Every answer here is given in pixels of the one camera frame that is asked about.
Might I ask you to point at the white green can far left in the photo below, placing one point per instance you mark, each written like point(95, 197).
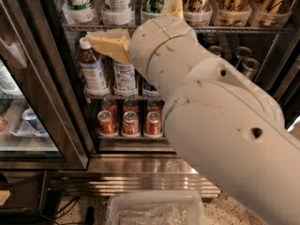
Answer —
point(80, 11)

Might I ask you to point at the orange soda can front left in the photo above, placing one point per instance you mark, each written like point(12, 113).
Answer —
point(106, 124)

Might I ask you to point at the red bull can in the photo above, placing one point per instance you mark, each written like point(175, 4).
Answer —
point(249, 67)
point(240, 53)

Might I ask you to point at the Red Bull can back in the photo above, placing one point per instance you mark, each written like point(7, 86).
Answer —
point(240, 53)

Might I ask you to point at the orange soda can front right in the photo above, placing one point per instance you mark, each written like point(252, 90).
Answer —
point(153, 127)

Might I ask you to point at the stainless steel fridge cabinet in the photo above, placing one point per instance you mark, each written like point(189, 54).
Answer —
point(140, 169)

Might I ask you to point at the gold tall can middle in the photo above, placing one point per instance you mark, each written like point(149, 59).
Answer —
point(232, 2)

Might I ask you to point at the brown tea bottle left front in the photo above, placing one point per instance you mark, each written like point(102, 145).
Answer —
point(92, 70)

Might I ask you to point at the gold tall can right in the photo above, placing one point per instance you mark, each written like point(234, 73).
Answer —
point(270, 13)

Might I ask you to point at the orange soda can front middle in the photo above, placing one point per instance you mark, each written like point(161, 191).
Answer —
point(130, 124)

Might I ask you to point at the brown tea bottle right front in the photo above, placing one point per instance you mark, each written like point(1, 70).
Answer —
point(125, 82)

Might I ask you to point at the blue white can behind glass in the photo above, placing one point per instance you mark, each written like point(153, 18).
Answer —
point(32, 120)

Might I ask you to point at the clear plastic bin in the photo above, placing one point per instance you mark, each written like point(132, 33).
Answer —
point(156, 207)

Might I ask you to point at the Red Bull can front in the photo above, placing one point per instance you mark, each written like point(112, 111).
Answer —
point(249, 67)

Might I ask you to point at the blue Pepsi can front left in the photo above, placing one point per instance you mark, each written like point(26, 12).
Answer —
point(148, 89)

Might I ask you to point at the orange soda can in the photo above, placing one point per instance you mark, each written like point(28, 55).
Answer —
point(153, 127)
point(130, 124)
point(106, 124)

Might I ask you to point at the closed left glass door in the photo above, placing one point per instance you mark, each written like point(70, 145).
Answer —
point(38, 73)

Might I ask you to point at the white green labelled can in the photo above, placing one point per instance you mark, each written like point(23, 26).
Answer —
point(117, 12)

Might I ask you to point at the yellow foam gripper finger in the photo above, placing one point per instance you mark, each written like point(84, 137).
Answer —
point(173, 8)
point(114, 43)

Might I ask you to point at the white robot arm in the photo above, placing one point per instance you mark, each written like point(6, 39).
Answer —
point(217, 120)

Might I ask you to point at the brown tea bottle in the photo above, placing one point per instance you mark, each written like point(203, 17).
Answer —
point(125, 82)
point(92, 70)

